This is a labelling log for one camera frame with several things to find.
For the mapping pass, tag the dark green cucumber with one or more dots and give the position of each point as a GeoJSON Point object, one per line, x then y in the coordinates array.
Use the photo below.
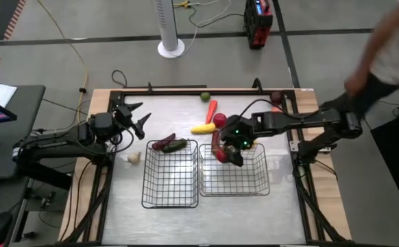
{"type": "Point", "coordinates": [174, 145]}

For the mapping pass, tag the yellow corn cob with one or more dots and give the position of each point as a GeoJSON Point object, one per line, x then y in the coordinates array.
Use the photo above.
{"type": "Point", "coordinates": [203, 129]}

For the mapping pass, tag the dark red eggplant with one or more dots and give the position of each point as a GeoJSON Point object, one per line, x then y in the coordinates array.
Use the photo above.
{"type": "Point", "coordinates": [163, 141]}

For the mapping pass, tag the silver metal bracket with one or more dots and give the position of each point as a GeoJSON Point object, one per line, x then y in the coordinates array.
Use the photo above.
{"type": "Point", "coordinates": [294, 145]}

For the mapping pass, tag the white garlic bulb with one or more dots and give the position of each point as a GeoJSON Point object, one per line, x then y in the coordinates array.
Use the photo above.
{"type": "Point", "coordinates": [134, 158]}

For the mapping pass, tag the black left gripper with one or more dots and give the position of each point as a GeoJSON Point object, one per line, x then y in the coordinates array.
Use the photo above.
{"type": "Point", "coordinates": [124, 120]}

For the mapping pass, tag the yellow plug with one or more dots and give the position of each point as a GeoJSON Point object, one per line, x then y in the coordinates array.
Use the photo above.
{"type": "Point", "coordinates": [180, 4]}

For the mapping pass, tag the black desk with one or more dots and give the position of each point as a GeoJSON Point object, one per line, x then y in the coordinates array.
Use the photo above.
{"type": "Point", "coordinates": [21, 120]}

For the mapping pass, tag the small green lime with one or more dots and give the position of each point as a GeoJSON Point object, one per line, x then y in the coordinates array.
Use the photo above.
{"type": "Point", "coordinates": [205, 96]}

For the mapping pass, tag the white tower fan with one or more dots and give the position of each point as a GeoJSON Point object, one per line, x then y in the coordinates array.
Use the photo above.
{"type": "Point", "coordinates": [168, 27]}

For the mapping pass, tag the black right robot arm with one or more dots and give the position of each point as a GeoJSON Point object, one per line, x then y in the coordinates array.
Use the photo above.
{"type": "Point", "coordinates": [288, 120]}

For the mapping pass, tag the orange carrot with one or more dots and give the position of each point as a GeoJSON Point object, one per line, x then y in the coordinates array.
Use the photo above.
{"type": "Point", "coordinates": [211, 111]}

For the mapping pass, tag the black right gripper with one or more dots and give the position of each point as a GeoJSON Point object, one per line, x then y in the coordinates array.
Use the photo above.
{"type": "Point", "coordinates": [237, 132]}

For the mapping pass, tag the red apple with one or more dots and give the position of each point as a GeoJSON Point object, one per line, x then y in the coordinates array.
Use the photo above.
{"type": "Point", "coordinates": [219, 120]}

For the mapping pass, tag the person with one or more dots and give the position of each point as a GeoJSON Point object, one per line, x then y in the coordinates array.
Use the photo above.
{"type": "Point", "coordinates": [391, 51]}

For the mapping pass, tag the red pepper with green tip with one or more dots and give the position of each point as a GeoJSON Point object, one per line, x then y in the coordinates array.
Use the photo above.
{"type": "Point", "coordinates": [215, 142]}

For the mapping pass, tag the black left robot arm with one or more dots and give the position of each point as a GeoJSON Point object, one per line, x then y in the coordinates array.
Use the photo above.
{"type": "Point", "coordinates": [48, 145]}

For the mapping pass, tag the black bar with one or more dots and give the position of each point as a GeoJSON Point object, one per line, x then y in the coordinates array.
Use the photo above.
{"type": "Point", "coordinates": [165, 86]}

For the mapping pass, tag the dark purple plum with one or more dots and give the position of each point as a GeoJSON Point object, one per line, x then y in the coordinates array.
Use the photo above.
{"type": "Point", "coordinates": [276, 97]}

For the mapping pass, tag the black metal table frame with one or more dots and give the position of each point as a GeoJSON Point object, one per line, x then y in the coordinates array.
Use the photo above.
{"type": "Point", "coordinates": [172, 92]}

